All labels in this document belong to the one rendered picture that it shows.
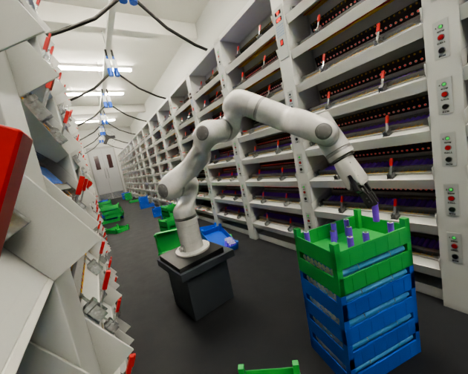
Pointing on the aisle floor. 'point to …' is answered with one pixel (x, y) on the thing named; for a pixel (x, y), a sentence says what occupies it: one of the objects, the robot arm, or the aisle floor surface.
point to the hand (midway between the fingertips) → (370, 199)
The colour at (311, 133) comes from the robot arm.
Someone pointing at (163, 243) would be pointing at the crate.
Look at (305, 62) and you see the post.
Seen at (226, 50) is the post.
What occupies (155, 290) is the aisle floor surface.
